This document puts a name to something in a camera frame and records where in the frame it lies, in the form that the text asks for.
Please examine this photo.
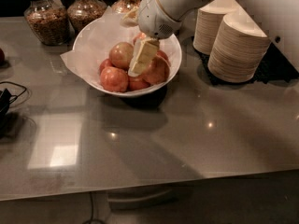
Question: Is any glass cereal jar far left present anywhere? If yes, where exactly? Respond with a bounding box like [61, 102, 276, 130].
[24, 0, 70, 46]

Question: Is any black mat under stacks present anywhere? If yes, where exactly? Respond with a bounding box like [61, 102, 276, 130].
[194, 43, 299, 86]

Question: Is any glass cereal jar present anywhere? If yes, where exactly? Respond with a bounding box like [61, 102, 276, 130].
[67, 0, 107, 34]
[110, 0, 143, 15]
[24, 0, 70, 46]

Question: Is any white ceramic bowl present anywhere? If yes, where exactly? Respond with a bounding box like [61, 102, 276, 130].
[72, 12, 183, 98]

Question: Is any paper bowl stack front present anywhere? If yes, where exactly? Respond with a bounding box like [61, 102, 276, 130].
[207, 8, 270, 83]

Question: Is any red apple right back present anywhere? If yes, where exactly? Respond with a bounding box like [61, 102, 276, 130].
[156, 49, 169, 62]

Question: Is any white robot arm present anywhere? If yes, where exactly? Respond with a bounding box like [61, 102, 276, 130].
[121, 0, 299, 82]

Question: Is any red apple left hidden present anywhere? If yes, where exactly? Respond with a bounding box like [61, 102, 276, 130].
[99, 59, 112, 73]

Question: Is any yellow-red top apple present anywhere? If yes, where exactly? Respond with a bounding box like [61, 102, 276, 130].
[109, 42, 134, 70]

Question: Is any red apple bottom middle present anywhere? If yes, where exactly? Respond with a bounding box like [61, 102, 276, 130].
[128, 76, 150, 91]

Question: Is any white paper liner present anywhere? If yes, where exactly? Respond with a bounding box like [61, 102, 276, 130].
[61, 7, 139, 91]

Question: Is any paper bowl stack rear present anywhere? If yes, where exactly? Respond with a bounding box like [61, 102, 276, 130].
[193, 0, 238, 55]

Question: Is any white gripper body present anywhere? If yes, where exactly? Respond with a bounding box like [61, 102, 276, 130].
[137, 0, 181, 39]

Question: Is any paper bowl stack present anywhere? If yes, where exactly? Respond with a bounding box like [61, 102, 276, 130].
[207, 8, 270, 83]
[193, 0, 238, 55]

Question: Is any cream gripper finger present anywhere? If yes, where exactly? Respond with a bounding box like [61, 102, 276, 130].
[120, 7, 139, 27]
[128, 37, 160, 77]

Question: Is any red apple at left edge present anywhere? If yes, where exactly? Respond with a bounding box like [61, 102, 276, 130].
[0, 49, 5, 65]

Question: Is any black cable under table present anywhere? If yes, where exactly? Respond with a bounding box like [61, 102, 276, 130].
[81, 191, 107, 224]

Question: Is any black device with cable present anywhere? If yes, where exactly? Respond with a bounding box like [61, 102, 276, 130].
[0, 81, 29, 133]

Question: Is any red apple left front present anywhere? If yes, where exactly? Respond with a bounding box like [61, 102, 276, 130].
[100, 66, 129, 92]

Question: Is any red apple right front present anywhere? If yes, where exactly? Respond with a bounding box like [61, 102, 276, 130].
[141, 56, 170, 85]

